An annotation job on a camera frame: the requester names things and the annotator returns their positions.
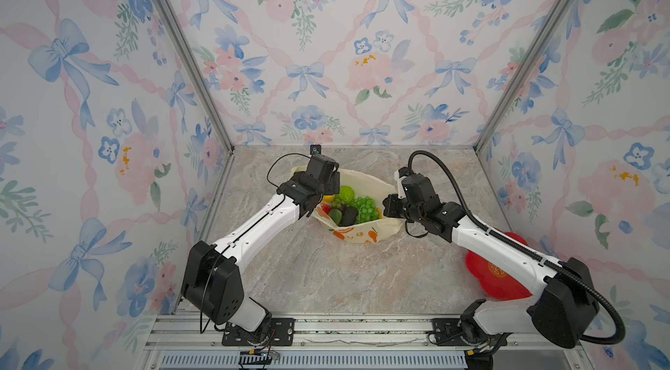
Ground yellow printed plastic bag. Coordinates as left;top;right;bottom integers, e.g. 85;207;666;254
312;169;403;244

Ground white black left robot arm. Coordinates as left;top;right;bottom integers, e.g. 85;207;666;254
181;154;340;335

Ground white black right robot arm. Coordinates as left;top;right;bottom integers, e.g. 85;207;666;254
383;168;598;348

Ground green grape bunch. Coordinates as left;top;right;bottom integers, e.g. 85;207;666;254
351;197;380;224

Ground dark avocado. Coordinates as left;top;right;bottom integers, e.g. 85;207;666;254
340;206;359;227

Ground green ribbed fruit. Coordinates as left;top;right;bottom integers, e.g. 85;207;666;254
337;186;356;205

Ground red flower-shaped plate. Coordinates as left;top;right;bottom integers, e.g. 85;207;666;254
465;251;531;301

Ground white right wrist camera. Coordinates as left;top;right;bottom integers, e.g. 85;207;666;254
394;166;411;199

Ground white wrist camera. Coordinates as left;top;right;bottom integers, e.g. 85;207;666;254
394;166;411;199
310;144;322;156

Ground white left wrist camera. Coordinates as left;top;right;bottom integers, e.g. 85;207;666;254
310;144;322;156

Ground thin black left cable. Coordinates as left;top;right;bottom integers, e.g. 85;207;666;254
265;152;311;189

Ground black corrugated cable conduit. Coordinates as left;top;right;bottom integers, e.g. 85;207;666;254
407;149;626;346

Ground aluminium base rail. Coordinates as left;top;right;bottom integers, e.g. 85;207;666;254
136;312;595;369

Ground aluminium corner post right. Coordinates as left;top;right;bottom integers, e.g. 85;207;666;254
474;0;574;156

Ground aluminium corner post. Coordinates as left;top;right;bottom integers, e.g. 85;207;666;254
474;0;574;156
153;0;234;156

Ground aluminium corner post left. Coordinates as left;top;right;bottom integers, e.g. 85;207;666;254
153;0;234;156

